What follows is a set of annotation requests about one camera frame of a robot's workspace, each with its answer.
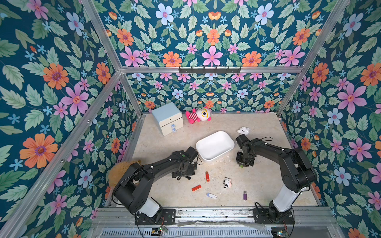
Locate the red rounded usb drive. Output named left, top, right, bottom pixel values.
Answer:
left=205, top=172, right=210, bottom=182

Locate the red rectangular usb drive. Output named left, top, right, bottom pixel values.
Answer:
left=191, top=185, right=201, bottom=191

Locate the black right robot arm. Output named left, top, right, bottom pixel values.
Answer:
left=236, top=134, right=317, bottom=223

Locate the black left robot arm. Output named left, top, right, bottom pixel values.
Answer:
left=112, top=147, right=198, bottom=220

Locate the white plastic storage box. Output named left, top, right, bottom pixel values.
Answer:
left=196, top=131, right=235, bottom=161

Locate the white blue usb drive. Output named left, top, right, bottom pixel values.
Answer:
left=206, top=193, right=218, bottom=199

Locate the small cow plush toy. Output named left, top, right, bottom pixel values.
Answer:
left=223, top=178, right=232, bottom=188

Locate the white mini drawer cabinet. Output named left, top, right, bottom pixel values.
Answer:
left=152, top=103, right=184, bottom=136

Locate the pink striped plush toy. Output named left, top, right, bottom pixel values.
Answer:
left=185, top=108, right=212, bottom=124

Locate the brown teddy bear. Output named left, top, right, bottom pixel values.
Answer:
left=109, top=160, right=141, bottom=188

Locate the white plush keychain toy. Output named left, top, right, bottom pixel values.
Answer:
left=237, top=127, right=250, bottom=135

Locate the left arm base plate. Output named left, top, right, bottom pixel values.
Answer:
left=135, top=208, right=176, bottom=226

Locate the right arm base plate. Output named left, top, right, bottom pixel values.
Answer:
left=253, top=208, right=295, bottom=225

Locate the black hook rail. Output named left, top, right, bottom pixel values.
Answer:
left=178, top=66, right=242, bottom=74

